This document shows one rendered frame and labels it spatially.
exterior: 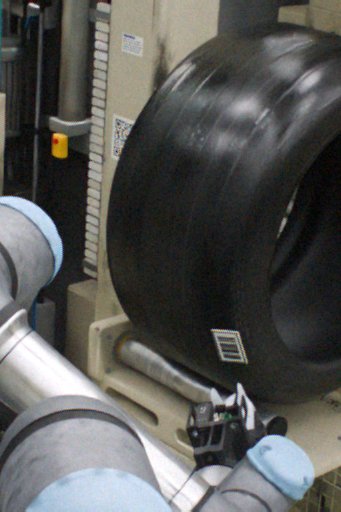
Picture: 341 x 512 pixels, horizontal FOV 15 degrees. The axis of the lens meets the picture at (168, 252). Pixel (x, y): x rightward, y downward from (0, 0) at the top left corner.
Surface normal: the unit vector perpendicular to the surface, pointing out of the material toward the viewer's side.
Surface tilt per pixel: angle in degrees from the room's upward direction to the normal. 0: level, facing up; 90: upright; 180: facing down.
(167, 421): 90
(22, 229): 40
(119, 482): 13
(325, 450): 0
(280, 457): 32
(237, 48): 22
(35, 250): 67
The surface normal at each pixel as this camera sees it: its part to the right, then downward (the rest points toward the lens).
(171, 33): 0.67, 0.31
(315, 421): 0.07, -0.93
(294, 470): 0.55, -0.69
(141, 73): -0.74, 0.20
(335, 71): 0.36, -0.42
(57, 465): -0.35, -0.84
